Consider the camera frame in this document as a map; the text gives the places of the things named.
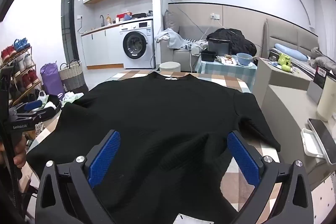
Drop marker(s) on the small table with green cloth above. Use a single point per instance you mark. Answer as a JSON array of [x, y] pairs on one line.
[[223, 74]]

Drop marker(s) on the purple bag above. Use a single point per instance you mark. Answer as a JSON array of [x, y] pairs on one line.
[[51, 77]]

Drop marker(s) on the black jacket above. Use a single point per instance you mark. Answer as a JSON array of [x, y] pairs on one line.
[[241, 41]]

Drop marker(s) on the grey bench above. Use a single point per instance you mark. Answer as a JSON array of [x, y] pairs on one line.
[[288, 113], [278, 79]]

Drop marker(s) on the wall socket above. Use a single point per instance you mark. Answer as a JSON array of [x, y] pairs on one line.
[[215, 16]]

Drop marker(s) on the grey blanket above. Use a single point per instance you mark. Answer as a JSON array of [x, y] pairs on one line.
[[324, 60]]

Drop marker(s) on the blue pillow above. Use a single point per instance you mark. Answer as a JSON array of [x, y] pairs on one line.
[[294, 52]]

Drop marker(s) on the round white stool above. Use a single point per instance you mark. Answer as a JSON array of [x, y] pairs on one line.
[[170, 66]]

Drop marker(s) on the black plastic tray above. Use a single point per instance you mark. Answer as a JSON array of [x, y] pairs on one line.
[[208, 56]]

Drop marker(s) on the green toy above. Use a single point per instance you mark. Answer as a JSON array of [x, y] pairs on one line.
[[284, 61]]

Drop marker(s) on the grey sofa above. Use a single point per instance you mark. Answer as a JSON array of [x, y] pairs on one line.
[[183, 56]]

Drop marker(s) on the grey box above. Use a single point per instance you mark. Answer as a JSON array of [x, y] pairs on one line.
[[314, 92]]

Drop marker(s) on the black and red box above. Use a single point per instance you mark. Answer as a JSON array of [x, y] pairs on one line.
[[320, 77]]

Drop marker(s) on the grey upholstered bed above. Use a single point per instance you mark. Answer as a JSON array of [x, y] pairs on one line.
[[286, 35]]

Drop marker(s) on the black framed glass door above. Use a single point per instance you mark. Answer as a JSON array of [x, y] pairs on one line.
[[68, 24]]

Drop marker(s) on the white tray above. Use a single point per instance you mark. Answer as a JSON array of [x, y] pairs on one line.
[[309, 145]]

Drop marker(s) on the cream canister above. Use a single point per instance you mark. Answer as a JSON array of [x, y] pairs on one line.
[[326, 100]]

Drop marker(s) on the wooden shoe rack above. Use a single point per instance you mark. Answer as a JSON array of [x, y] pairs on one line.
[[18, 55]]

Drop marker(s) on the black knit sweater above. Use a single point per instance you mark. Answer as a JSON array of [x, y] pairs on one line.
[[157, 121]]

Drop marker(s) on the white washing machine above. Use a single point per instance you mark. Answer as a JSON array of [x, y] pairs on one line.
[[147, 56]]

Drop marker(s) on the shoe rack with shoes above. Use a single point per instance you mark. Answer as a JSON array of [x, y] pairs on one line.
[[21, 43]]

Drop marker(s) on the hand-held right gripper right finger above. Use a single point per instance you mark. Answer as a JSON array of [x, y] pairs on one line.
[[242, 158]]

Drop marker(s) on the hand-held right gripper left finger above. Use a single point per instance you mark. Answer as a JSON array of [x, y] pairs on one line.
[[105, 158]]

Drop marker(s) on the blue bowl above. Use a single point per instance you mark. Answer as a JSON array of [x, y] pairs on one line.
[[244, 59]]

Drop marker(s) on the food packaging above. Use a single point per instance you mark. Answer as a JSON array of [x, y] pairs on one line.
[[227, 60]]

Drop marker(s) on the yellow bottle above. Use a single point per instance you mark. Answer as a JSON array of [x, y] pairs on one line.
[[108, 19]]

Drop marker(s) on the black faucet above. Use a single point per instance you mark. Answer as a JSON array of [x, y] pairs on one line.
[[101, 19]]

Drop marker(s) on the checkered tablecloth table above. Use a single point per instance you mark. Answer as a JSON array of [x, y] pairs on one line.
[[225, 82]]

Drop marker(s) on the white plastic bag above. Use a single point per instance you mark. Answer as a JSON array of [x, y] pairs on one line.
[[71, 96]]

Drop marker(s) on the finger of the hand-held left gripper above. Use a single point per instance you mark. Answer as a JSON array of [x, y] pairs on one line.
[[32, 106], [39, 117]]

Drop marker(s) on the pile of light clothes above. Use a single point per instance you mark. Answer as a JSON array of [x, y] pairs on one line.
[[174, 39]]

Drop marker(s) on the white lower cabinets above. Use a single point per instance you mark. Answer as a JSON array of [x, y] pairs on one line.
[[97, 48]]

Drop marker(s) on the white curtain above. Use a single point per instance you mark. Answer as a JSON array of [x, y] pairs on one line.
[[323, 11]]

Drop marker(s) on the person's left hand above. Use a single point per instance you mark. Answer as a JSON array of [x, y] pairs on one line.
[[20, 153]]

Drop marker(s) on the woven basket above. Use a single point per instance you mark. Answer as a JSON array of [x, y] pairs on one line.
[[72, 77]]

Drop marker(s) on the black box appliance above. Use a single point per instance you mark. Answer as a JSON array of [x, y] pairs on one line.
[[219, 48]]

